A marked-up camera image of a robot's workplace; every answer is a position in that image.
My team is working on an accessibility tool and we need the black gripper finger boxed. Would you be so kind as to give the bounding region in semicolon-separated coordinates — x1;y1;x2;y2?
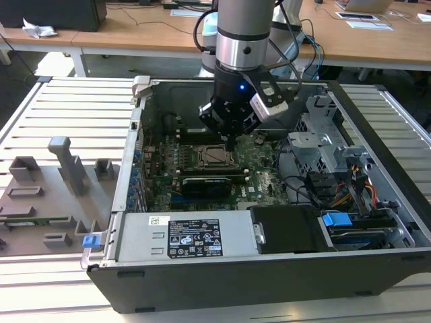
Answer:
230;113;263;152
198;102;233;151

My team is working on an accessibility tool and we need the metal socket cover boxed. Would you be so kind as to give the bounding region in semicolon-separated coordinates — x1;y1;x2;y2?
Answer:
197;144;240;169

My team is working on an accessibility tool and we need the silver CPU plate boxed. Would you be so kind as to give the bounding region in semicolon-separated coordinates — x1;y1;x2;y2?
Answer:
205;147;230;166

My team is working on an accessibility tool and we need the CPU socket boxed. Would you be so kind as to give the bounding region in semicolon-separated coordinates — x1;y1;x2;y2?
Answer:
195;143;242;170

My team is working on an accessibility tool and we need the blue expansion slot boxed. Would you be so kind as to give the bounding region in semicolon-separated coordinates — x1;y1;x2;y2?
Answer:
170;196;203;211

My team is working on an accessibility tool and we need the black drive cover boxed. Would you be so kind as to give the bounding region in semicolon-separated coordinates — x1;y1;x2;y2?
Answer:
250;205;333;255

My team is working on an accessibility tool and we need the green motherboard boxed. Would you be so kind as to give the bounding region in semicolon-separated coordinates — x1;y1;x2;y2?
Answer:
141;133;292;213

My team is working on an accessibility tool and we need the metal disk bay cage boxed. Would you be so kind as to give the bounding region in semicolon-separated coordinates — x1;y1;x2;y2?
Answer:
288;95;371;176

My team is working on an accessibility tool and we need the black graphics card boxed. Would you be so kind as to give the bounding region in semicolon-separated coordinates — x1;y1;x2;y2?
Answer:
181;177;232;200

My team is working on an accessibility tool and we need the pale blue teach pendant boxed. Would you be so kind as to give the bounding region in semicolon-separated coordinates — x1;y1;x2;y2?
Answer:
278;34;306;70

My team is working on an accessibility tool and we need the white paper sheet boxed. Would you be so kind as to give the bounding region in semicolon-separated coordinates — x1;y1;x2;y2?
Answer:
169;9;203;18
345;20;395;32

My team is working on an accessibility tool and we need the blue disk carrier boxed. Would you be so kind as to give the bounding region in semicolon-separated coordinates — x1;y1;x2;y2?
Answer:
321;211;387;252

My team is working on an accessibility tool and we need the wooden desk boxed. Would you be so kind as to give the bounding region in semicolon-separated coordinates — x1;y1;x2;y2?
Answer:
72;0;431;81
0;25;89;78

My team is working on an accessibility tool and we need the grey power supply unit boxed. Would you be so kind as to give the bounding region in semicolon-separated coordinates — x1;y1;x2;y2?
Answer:
116;211;261;262

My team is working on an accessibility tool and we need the white framed tablet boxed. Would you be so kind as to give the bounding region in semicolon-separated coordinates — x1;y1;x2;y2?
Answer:
335;11;376;21

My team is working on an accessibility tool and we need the black open PC case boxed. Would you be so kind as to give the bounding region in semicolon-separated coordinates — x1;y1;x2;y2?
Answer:
79;75;431;314

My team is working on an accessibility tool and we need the silver laptop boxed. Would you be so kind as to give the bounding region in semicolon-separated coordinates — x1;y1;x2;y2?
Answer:
343;0;395;13

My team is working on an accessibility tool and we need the blue case latch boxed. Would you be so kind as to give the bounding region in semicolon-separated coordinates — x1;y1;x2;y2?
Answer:
81;236;104;252

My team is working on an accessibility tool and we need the grey parts rack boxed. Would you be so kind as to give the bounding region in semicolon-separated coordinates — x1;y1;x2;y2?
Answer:
0;135;117;257

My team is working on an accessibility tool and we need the black computer tower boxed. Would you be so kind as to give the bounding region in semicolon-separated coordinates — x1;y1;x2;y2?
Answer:
0;0;108;33

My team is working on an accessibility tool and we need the crumpled white paper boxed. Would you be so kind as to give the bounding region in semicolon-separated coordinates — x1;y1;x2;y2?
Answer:
21;17;59;39

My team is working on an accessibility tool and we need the green RAM stick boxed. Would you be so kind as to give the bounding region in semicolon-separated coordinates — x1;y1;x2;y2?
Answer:
0;217;70;227

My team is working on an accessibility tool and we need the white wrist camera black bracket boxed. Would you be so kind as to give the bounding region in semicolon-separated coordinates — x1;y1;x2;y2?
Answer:
242;69;290;123

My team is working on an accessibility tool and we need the black camera cable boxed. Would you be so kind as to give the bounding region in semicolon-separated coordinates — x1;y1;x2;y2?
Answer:
265;0;304;106

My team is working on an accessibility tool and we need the black connector wire bundle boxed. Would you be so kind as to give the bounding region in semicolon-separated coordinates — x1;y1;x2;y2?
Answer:
304;170;345;207

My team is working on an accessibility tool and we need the blue cable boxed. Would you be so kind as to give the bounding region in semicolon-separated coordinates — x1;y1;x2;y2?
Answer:
302;33;326;80

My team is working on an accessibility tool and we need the yellow red wire bundle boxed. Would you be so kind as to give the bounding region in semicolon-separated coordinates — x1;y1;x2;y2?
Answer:
331;164;380;208

